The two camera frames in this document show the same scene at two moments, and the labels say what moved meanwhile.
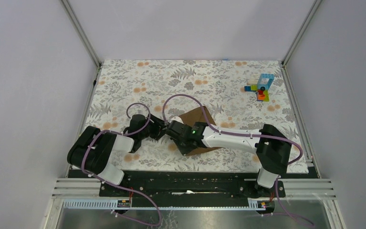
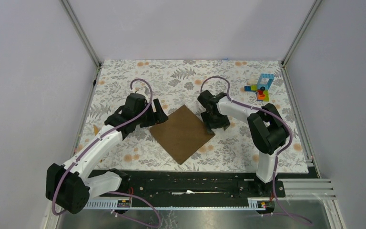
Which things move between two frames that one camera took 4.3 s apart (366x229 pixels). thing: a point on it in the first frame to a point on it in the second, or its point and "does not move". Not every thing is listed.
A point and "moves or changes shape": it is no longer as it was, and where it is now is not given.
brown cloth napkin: (200, 115) moves or changes shape
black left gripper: (157, 126) to (158, 117)
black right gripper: (183, 150) to (209, 125)
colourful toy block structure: (264, 83) does not move
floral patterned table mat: (238, 97) does not move
